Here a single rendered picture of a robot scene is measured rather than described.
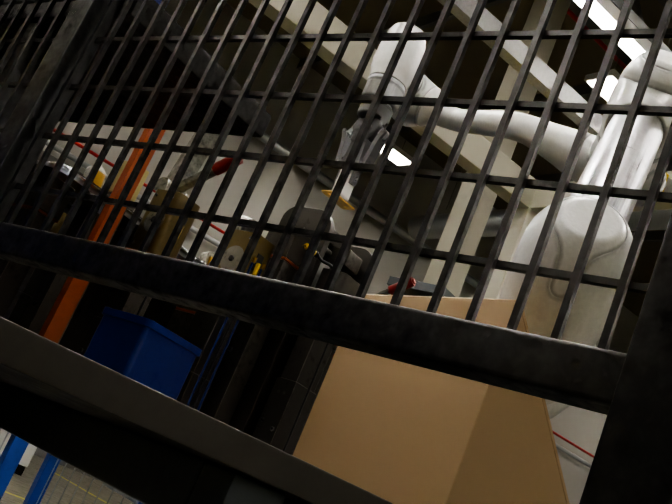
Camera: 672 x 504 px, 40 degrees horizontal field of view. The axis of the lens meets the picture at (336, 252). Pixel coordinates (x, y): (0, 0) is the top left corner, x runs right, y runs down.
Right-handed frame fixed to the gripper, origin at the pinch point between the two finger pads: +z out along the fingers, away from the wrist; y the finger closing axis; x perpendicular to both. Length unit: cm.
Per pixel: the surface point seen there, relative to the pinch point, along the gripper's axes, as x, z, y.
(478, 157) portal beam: -328, -198, 231
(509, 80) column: -615, -467, 459
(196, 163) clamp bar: 42.9, 20.0, -8.2
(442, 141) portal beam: -298, -192, 240
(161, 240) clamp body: 45, 36, -12
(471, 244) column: -629, -263, 438
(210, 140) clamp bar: 42.8, 15.3, -8.9
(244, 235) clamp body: 28.5, 26.6, -10.8
